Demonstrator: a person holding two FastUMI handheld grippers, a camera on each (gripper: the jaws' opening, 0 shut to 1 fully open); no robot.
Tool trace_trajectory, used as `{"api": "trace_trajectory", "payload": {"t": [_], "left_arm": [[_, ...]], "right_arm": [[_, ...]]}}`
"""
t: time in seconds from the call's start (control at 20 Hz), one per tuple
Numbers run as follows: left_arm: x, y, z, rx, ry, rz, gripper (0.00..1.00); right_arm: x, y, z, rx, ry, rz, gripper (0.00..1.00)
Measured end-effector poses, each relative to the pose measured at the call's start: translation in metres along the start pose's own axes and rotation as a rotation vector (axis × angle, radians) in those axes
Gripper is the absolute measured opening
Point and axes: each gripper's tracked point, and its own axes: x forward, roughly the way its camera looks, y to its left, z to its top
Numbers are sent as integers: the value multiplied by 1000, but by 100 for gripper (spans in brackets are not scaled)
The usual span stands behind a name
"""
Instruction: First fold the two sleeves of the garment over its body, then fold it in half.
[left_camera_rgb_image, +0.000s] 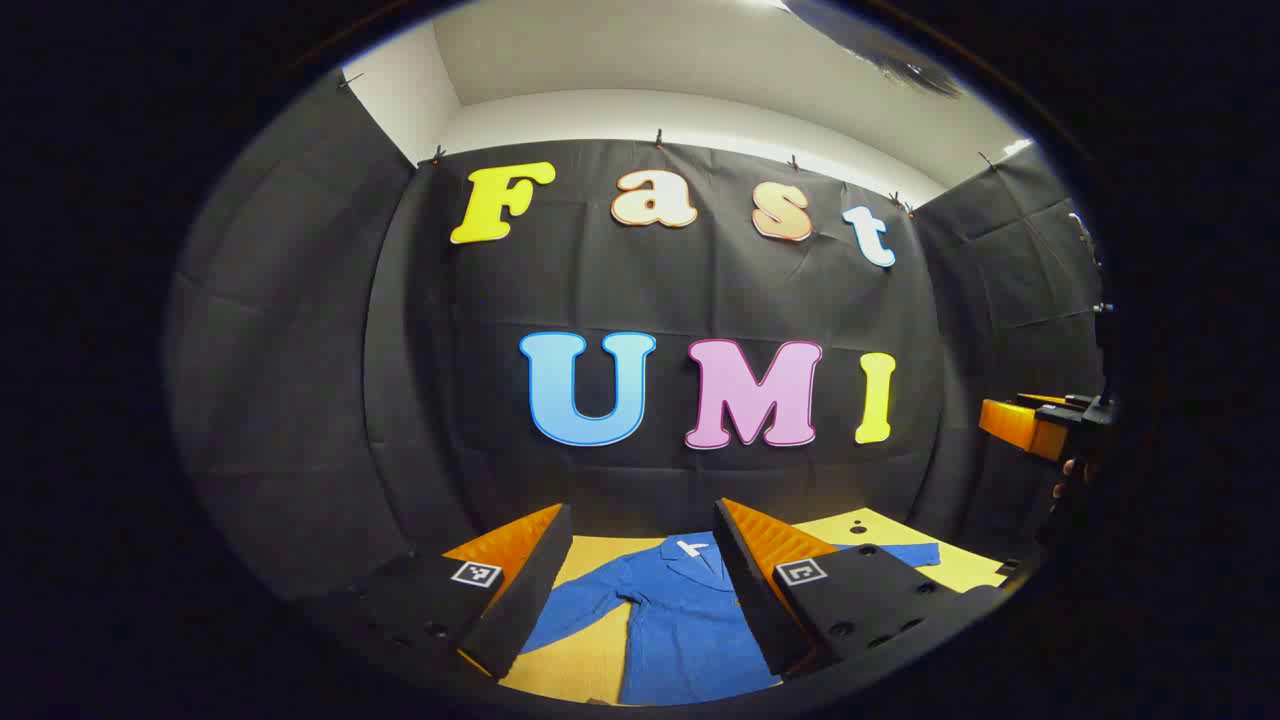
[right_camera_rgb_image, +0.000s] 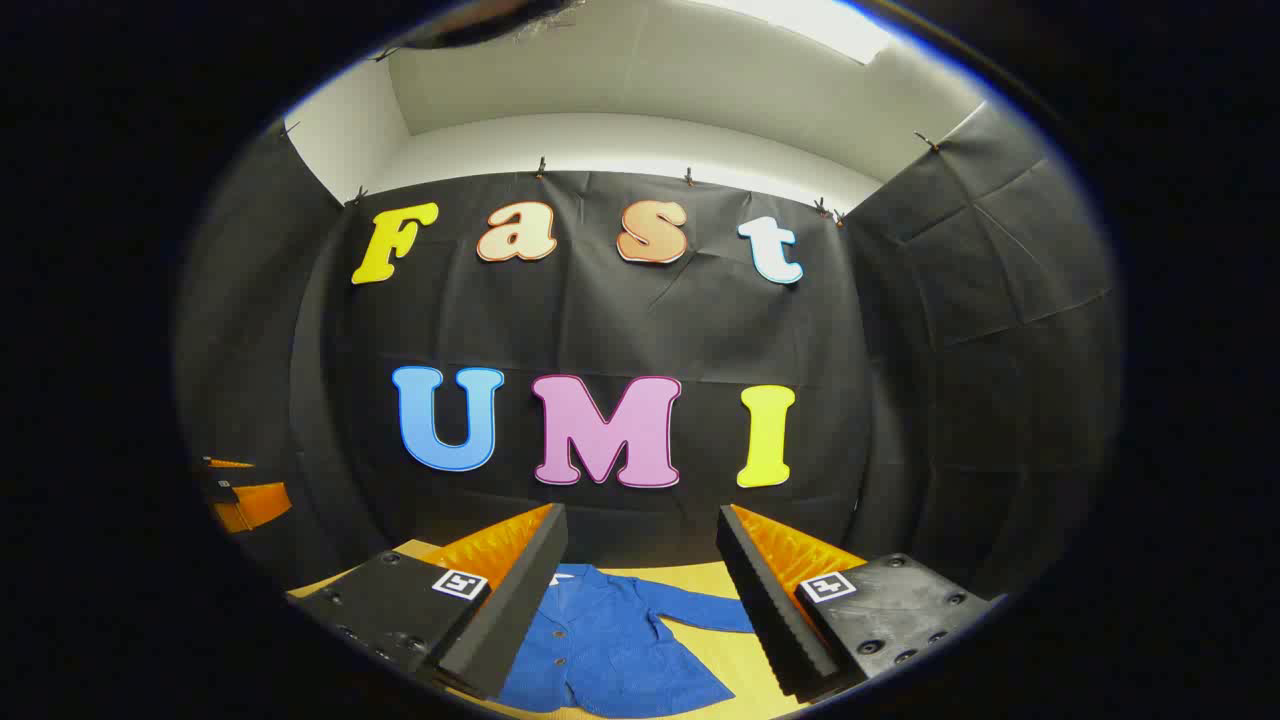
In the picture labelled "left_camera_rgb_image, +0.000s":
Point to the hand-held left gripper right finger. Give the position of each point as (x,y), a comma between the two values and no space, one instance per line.
(750,590)

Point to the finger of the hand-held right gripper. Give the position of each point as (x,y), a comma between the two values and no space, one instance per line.
(1020,425)

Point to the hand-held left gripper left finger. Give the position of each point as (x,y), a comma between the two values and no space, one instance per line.
(530,590)

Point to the blue jacket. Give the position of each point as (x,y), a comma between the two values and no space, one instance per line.
(680,620)

